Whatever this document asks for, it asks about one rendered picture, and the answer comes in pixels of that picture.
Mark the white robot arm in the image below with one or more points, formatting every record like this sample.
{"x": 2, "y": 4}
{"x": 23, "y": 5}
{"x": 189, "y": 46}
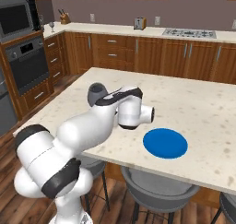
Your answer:
{"x": 76, "y": 132}

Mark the grey bar stool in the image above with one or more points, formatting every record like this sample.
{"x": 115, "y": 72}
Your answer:
{"x": 159, "y": 187}
{"x": 93, "y": 167}
{"x": 229, "y": 206}

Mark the white wall socket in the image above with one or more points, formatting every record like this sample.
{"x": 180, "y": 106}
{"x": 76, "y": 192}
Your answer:
{"x": 234, "y": 24}
{"x": 92, "y": 17}
{"x": 157, "y": 20}

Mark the blue round plate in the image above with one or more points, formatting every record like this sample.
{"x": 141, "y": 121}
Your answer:
{"x": 165, "y": 143}

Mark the silver toaster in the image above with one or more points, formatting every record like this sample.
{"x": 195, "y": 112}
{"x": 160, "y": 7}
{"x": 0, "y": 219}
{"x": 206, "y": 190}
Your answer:
{"x": 139, "y": 23}

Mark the grey fridge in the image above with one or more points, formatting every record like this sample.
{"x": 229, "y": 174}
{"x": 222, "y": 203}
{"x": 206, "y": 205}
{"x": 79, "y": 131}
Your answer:
{"x": 6, "y": 108}

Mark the wooden oven housing cabinet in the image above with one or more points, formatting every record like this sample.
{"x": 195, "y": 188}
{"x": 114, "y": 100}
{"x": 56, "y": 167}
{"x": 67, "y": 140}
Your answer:
{"x": 37, "y": 97}

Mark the clear wine glass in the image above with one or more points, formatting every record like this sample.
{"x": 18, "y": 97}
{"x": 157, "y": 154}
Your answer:
{"x": 51, "y": 25}

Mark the wooden base cupboard run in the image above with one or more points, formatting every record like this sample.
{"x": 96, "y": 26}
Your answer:
{"x": 147, "y": 55}

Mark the steel gas hob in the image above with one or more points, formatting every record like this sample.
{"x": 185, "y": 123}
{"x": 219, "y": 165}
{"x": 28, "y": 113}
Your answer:
{"x": 189, "y": 33}

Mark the steel microwave oven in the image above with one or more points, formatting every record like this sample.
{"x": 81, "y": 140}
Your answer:
{"x": 15, "y": 18}

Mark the black built-in oven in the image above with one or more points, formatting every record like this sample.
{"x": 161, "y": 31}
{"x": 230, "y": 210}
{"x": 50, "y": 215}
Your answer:
{"x": 29, "y": 66}

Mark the wooden knife block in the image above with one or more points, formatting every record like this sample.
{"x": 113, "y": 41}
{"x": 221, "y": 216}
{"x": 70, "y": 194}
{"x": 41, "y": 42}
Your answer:
{"x": 64, "y": 18}

